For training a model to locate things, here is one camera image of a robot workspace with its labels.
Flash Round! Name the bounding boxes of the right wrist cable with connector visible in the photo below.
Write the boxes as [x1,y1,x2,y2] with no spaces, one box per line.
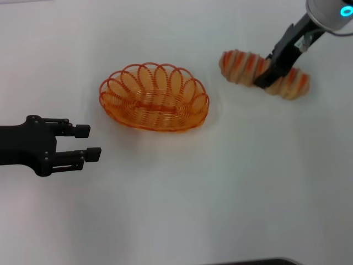
[299,29,353,53]

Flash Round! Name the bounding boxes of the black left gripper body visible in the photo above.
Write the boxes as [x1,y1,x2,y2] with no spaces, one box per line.
[0,115,60,177]

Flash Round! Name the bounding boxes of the dark rounded robot base edge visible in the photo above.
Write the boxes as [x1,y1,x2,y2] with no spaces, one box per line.
[217,257,297,265]

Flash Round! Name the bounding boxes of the orange plastic woven basket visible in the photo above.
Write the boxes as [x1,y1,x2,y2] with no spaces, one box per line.
[99,62,210,133]

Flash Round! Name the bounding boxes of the long orange striped bread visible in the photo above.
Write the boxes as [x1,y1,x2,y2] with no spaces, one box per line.
[219,49,311,100]

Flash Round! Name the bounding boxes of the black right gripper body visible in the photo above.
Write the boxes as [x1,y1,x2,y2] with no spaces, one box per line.
[270,12,327,76]

